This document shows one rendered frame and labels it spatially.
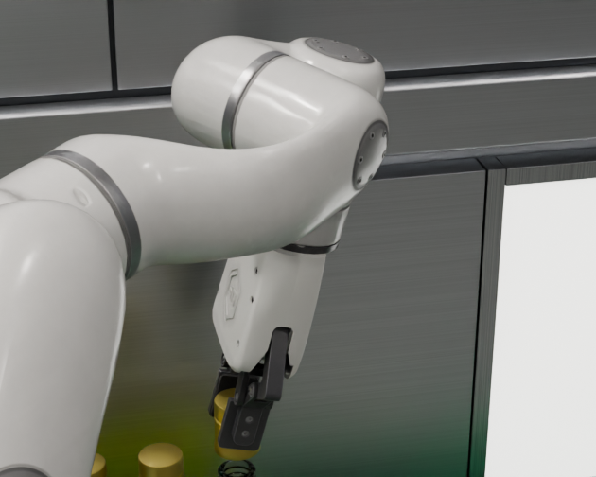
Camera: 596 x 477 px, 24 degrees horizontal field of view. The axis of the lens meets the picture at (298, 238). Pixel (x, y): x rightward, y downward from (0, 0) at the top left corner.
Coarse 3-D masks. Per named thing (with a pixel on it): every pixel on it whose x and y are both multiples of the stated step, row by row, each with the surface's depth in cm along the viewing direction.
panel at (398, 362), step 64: (384, 192) 113; (448, 192) 114; (384, 256) 115; (448, 256) 116; (128, 320) 112; (192, 320) 114; (320, 320) 116; (384, 320) 118; (448, 320) 119; (128, 384) 115; (192, 384) 116; (320, 384) 119; (384, 384) 120; (448, 384) 122; (128, 448) 117; (192, 448) 119; (320, 448) 122; (384, 448) 123; (448, 448) 125
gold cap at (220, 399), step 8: (224, 392) 104; (232, 392) 104; (216, 400) 103; (224, 400) 103; (216, 408) 103; (224, 408) 102; (216, 416) 103; (216, 424) 103; (216, 432) 104; (216, 440) 104; (216, 448) 104; (224, 448) 103; (224, 456) 104; (232, 456) 103; (240, 456) 103; (248, 456) 104
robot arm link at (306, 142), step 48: (288, 96) 84; (336, 96) 83; (96, 144) 76; (144, 144) 77; (240, 144) 86; (288, 144) 79; (336, 144) 81; (384, 144) 86; (144, 192) 75; (192, 192) 77; (240, 192) 77; (288, 192) 79; (336, 192) 83; (144, 240) 76; (192, 240) 78; (240, 240) 79; (288, 240) 82
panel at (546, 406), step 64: (512, 192) 115; (576, 192) 117; (512, 256) 118; (576, 256) 120; (512, 320) 121; (576, 320) 122; (512, 384) 124; (576, 384) 125; (512, 448) 127; (576, 448) 128
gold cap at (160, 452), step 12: (156, 444) 105; (168, 444) 105; (144, 456) 104; (156, 456) 104; (168, 456) 104; (180, 456) 104; (144, 468) 103; (156, 468) 103; (168, 468) 103; (180, 468) 104
